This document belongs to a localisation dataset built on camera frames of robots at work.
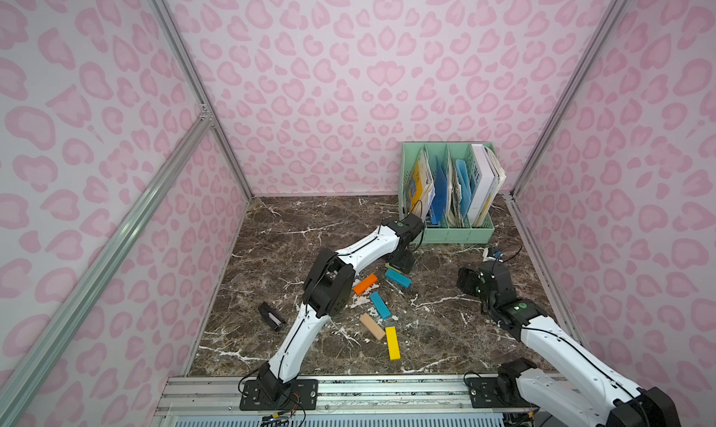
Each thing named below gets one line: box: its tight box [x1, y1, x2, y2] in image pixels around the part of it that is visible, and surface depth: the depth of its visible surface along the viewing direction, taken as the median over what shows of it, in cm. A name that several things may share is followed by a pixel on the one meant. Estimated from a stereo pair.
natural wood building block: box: [359, 312, 386, 341], surface depth 86 cm
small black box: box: [258, 301, 288, 331], surface depth 88 cm
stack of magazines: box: [445, 150, 465, 228], surface depth 97 cm
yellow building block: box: [385, 326, 402, 361], surface depth 82 cm
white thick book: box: [468, 143, 496, 227], surface depth 97 cm
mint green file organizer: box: [398, 141, 497, 245], surface depth 100 cm
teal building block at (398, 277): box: [384, 268, 413, 289], surface depth 96 cm
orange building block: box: [351, 273, 379, 296], surface depth 95 cm
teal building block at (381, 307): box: [369, 290, 393, 320], surface depth 90 cm
